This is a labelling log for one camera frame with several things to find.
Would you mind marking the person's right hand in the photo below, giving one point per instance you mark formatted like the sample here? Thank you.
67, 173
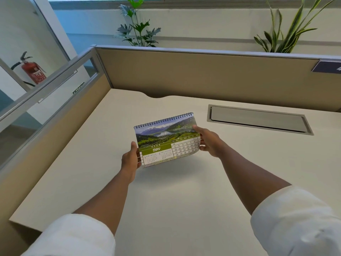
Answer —
211, 143

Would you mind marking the person's left hand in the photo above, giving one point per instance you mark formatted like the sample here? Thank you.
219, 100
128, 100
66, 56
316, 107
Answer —
129, 163

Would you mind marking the person's right thumb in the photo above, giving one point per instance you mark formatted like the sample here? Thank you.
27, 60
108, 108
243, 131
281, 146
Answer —
198, 129

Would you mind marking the person's left thumb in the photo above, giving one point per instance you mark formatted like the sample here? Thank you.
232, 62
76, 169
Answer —
134, 148

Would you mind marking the spiral-bound desk calendar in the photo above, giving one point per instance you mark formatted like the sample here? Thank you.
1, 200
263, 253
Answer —
166, 141

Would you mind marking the person's left forearm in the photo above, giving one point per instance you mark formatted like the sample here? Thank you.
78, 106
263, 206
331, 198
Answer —
106, 199

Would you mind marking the person's right forearm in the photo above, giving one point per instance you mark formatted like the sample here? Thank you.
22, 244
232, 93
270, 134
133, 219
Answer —
250, 178

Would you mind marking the beige cubicle partition panel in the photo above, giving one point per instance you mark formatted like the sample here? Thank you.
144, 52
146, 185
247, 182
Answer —
213, 77

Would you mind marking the beige side partition panel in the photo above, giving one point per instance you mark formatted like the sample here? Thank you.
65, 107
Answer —
40, 135

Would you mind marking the broad-leaf green plant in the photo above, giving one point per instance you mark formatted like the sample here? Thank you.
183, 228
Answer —
137, 26

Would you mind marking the red fire extinguisher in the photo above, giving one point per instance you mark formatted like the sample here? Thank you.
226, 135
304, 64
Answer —
33, 70

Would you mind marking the long-leaf snake plant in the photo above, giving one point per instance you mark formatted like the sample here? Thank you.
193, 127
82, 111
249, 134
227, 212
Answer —
287, 31

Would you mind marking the dark blue name plate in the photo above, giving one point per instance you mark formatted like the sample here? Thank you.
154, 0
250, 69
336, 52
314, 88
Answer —
327, 67

